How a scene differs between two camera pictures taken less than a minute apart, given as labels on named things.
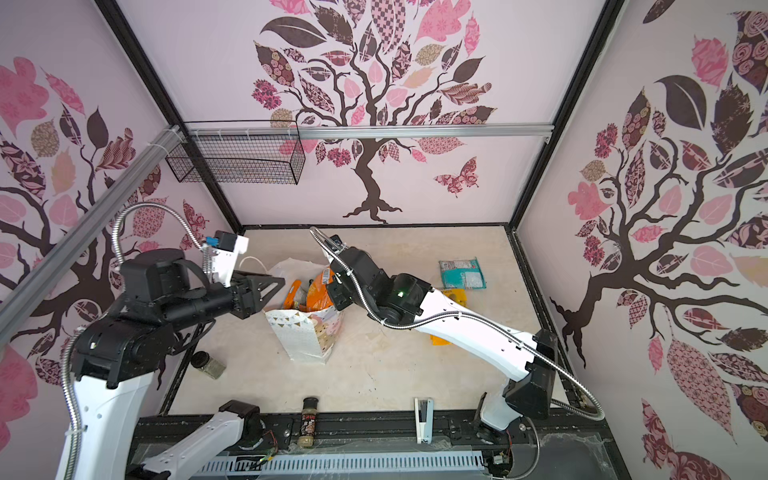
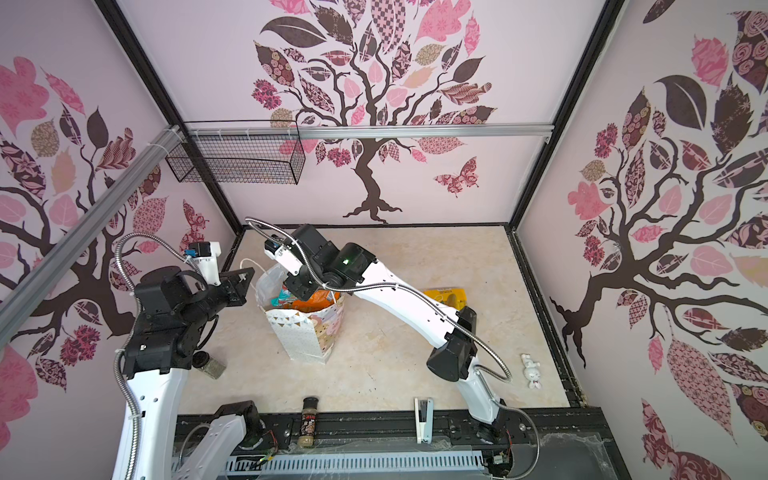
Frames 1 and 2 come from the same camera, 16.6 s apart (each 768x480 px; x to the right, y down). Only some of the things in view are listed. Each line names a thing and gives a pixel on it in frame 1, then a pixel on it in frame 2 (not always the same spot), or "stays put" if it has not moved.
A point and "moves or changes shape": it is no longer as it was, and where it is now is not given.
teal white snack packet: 462,274 -> 284,295
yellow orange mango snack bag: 458,296 stays put
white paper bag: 309,335 stays put
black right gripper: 338,299 -> 296,285
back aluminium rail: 357,131 stays put
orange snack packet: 319,296 moves or changes shape
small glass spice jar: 210,366 stays put
